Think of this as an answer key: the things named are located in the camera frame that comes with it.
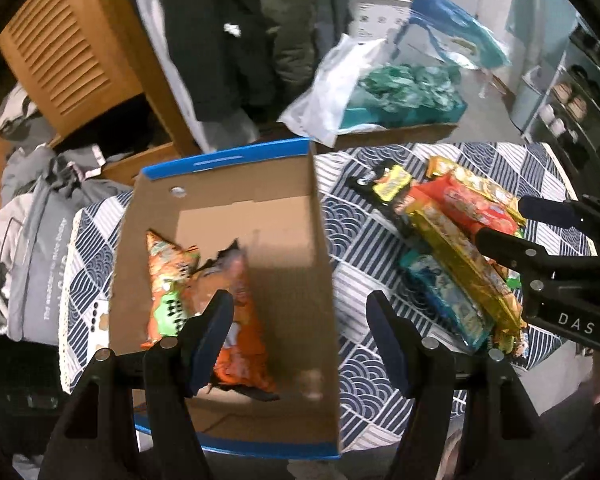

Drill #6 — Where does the orange green snack packet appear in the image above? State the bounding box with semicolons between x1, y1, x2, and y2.
141;230;201;351

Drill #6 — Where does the white hanging garment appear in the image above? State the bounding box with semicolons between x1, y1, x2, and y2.
129;0;261;153

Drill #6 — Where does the blue white patterned tablecloth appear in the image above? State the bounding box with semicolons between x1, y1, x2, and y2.
60;141;596;450

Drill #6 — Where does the teal snack packet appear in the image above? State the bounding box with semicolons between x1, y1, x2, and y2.
399;252;494;352

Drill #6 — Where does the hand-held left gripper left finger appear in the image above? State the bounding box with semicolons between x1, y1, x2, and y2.
37;289;235;480

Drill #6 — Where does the blue plastic bag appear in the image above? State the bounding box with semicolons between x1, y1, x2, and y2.
409;0;511;72

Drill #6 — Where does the white plastic bag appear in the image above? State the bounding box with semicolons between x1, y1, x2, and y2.
279;35;387;149

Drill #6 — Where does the teal box of green packets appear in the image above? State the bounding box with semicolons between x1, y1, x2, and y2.
340;62;468;131

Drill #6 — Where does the wooden louvered cabinet door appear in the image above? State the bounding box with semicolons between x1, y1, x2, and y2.
0;0;147;137

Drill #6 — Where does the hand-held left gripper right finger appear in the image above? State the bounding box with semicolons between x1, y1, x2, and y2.
367;290;563;480

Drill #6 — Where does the white printed box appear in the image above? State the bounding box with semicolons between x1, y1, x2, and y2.
350;0;421;45

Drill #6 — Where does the grey hoodie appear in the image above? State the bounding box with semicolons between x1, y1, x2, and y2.
0;145;133;347

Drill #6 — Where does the shoe rack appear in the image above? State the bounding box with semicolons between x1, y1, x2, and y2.
522;15;600;197

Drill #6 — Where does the grey folded clothing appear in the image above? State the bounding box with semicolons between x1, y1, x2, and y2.
0;84;56;136

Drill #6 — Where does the olive hanging coat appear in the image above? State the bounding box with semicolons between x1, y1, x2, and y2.
259;0;321;83

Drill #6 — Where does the gold snack packet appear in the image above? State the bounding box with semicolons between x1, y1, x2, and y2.
410;200;526;343

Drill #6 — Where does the orange red snack packet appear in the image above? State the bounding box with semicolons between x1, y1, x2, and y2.
407;172;526;237

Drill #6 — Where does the blue rimmed cardboard box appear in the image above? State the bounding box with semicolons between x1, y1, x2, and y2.
107;139;341;460

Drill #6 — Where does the white phone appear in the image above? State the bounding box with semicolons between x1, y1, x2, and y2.
91;298;112;334

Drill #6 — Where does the black yellow snack packet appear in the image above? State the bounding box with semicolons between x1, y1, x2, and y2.
347;159;417;241

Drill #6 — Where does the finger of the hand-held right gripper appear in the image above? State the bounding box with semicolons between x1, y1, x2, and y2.
476;228;553;283
518;194;600;262

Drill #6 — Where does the dark hanging coat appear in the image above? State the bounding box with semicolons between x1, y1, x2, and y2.
157;0;281;122

